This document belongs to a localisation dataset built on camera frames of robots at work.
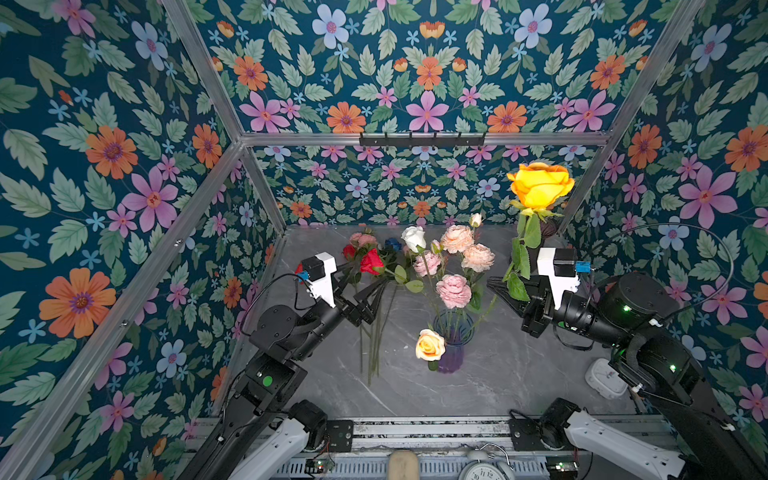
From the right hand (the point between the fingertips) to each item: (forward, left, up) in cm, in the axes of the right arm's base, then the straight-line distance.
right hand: (494, 278), depth 49 cm
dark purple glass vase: (+39, -32, -28) cm, 58 cm away
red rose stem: (+12, +23, -10) cm, 28 cm away
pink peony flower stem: (+6, +5, -13) cm, 15 cm away
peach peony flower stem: (+12, 0, -9) cm, 15 cm away
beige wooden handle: (-22, +16, -41) cm, 50 cm away
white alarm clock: (-22, -2, -42) cm, 48 cm away
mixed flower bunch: (+11, +26, -46) cm, 54 cm away
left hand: (+4, +20, -2) cm, 21 cm away
